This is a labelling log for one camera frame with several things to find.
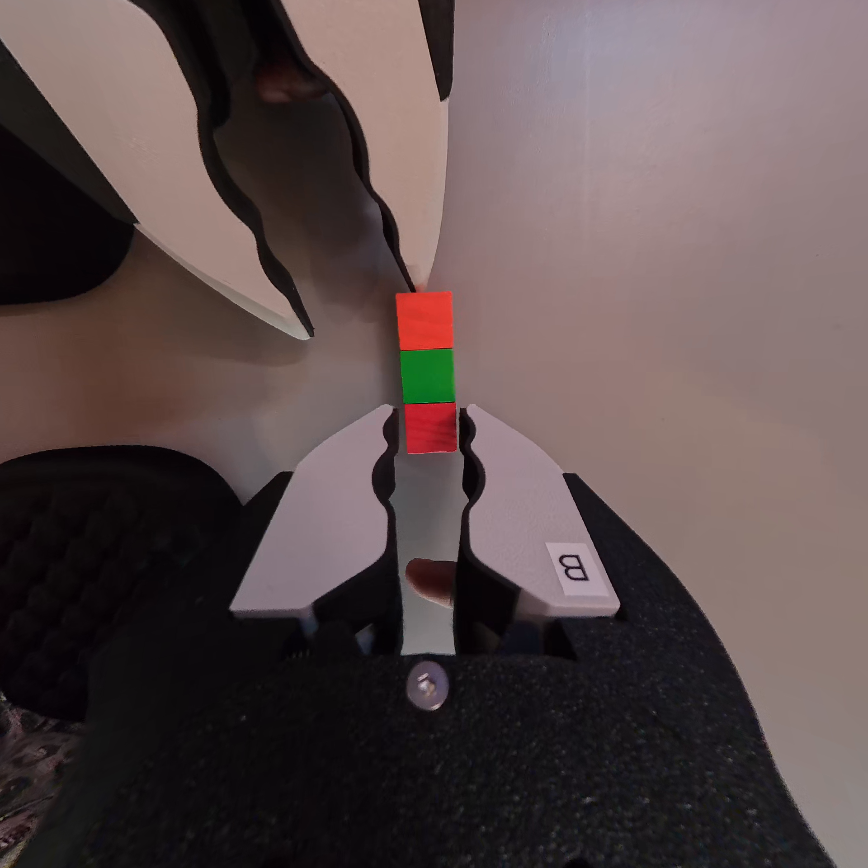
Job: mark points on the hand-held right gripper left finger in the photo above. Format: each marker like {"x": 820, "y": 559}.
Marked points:
{"x": 319, "y": 529}

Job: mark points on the green wooden cube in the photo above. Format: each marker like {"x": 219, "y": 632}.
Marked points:
{"x": 427, "y": 376}

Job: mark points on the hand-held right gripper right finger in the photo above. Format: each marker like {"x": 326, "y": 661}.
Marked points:
{"x": 529, "y": 529}

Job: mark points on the person's right hand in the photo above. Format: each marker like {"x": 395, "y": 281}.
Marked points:
{"x": 430, "y": 580}

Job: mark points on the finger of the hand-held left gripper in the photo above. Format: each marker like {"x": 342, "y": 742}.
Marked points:
{"x": 115, "y": 102}
{"x": 400, "y": 135}

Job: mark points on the orange-red wooden cube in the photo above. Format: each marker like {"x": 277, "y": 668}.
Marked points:
{"x": 424, "y": 322}

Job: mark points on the red wooden cube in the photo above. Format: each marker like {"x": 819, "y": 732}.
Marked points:
{"x": 430, "y": 428}

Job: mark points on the person's left hand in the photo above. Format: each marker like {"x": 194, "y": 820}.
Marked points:
{"x": 288, "y": 85}

